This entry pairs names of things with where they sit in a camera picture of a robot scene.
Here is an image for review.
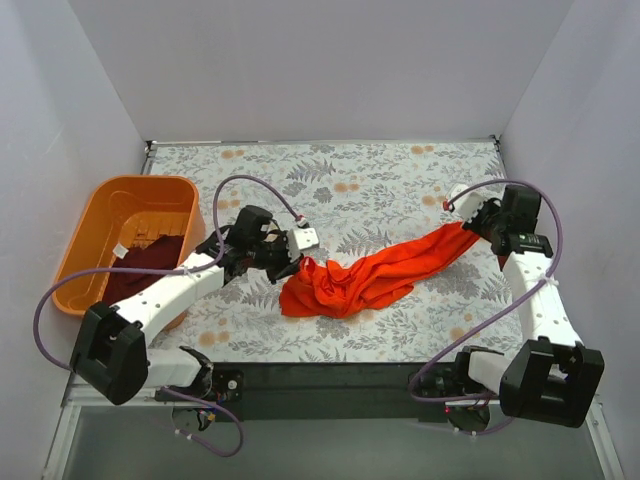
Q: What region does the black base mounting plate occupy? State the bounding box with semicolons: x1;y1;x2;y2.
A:
207;362;446;423

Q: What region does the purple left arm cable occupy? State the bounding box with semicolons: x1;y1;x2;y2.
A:
33;174;307;457

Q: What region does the dark red t-shirt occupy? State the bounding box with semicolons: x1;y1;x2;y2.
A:
102;236;184;305

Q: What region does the orange plastic basket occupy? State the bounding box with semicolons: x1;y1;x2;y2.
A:
53;175;206;316

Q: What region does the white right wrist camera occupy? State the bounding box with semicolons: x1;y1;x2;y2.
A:
443;183;485;222

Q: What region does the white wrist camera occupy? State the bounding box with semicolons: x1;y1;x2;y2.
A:
287;227;320;250
443;183;485;222

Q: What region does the aluminium frame rail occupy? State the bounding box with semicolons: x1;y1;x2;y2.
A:
44;364;624;479

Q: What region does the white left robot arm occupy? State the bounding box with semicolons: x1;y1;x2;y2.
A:
70;205;319;405

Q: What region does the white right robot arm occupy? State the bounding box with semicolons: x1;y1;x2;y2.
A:
448;184;605;428

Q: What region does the floral patterned table mat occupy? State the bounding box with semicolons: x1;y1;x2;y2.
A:
142;141;522;363

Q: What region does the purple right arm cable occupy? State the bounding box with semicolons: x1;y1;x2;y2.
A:
407;179;565;437

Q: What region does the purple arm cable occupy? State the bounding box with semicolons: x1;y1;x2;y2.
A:
33;174;307;457
407;179;565;437

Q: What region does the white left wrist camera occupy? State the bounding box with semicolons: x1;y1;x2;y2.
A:
287;227;320;250

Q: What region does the orange t-shirt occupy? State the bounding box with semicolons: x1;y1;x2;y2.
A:
279;222;480;319

